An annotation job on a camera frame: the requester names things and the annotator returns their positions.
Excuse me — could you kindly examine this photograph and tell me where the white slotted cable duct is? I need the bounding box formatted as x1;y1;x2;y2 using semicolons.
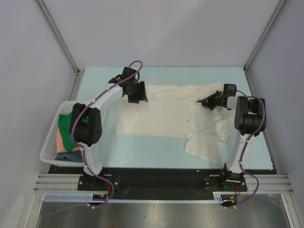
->
44;191;238;204

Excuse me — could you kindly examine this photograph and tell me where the right aluminium corner post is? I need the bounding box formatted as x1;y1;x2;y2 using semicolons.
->
243;0;288;73

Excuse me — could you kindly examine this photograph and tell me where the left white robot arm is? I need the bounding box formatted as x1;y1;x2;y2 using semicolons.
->
70;81;148;190

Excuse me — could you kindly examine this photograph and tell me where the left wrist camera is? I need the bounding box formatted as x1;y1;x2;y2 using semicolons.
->
108;67;140;85

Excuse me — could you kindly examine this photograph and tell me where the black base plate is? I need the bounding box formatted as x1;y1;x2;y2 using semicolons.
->
48;166;247;200

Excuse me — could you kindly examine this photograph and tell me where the white plastic laundry basket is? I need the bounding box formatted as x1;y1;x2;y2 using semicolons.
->
39;101;84;167

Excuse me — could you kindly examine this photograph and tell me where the aluminium corner post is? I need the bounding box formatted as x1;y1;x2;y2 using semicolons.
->
243;0;288;73
34;0;79;75

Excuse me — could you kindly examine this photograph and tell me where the green t shirt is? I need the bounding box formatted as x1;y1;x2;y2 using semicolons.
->
58;113;80;153

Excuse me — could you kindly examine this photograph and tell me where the left aluminium corner post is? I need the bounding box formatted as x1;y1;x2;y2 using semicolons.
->
34;0;79;75

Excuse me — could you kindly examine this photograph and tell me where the cream t shirt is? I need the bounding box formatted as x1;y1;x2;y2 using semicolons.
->
115;83;234;163

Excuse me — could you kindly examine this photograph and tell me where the blue t shirt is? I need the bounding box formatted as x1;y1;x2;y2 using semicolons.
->
55;151;83;162

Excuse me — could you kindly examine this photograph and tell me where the pink t shirt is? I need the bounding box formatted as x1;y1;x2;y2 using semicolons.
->
56;129;80;153

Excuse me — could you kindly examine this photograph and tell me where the aluminium frame rail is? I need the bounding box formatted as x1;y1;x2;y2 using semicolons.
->
34;174;293;194

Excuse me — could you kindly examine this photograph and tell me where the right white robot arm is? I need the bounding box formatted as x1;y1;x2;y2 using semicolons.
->
197;91;266;191

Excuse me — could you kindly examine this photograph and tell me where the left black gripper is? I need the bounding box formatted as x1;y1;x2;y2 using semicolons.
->
126;81;147;104

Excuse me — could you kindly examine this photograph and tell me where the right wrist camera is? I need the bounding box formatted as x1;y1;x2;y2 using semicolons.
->
223;84;237;97

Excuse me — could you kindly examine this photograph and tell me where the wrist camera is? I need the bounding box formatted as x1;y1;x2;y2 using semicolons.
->
223;84;237;97
108;67;140;85

